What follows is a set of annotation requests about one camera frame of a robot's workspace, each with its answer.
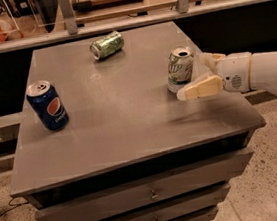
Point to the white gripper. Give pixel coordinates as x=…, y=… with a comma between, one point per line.
x=234, y=72

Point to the white green 7up can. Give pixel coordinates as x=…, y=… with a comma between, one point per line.
x=180, y=67

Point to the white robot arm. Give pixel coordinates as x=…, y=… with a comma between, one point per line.
x=262, y=75

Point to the green can lying down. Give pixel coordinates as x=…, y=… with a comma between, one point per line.
x=107, y=45

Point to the blue pepsi can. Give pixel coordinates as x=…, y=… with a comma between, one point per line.
x=44, y=99

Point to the top drawer front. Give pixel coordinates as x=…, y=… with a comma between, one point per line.
x=129, y=196

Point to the grey drawer cabinet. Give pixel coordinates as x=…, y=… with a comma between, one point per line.
x=124, y=124

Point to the middle drawer front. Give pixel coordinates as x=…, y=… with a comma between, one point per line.
x=181, y=206

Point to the grey metal railing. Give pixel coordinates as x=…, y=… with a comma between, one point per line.
x=60, y=20

